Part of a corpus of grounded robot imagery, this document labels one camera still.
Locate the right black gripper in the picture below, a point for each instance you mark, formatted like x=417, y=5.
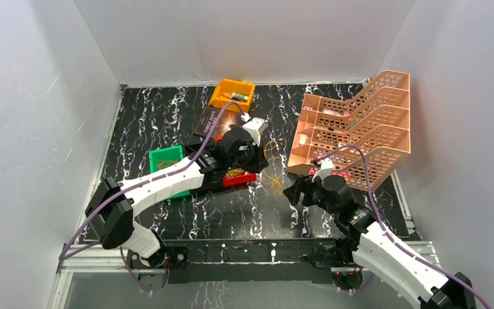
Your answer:
x=304, y=185

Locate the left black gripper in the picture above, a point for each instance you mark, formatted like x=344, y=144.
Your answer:
x=259, y=157

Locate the red plastic bin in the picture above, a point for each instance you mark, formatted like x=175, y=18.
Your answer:
x=235, y=177

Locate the green plastic bin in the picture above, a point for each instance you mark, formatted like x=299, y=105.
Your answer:
x=165, y=157

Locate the black plastic bin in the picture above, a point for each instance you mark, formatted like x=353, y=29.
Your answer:
x=213, y=173

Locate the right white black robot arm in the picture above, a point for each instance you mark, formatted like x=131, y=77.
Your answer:
x=370, y=245

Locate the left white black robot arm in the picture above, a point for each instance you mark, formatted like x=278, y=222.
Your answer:
x=112, y=210

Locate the dark paperback book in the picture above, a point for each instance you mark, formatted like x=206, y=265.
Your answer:
x=228, y=120

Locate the marker in orange bin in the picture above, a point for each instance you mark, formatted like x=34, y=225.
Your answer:
x=236, y=97

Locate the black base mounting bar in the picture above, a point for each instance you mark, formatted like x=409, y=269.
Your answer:
x=301, y=259

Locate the orange plastic bin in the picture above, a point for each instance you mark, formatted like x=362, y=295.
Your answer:
x=232, y=90

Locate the pink tiered file tray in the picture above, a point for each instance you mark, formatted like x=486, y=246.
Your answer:
x=366, y=137

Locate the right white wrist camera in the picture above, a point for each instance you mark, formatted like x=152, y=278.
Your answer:
x=325, y=168

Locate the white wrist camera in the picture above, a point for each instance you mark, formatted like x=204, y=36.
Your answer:
x=254, y=126
x=325, y=168

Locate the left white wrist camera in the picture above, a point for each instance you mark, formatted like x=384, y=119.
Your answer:
x=254, y=126

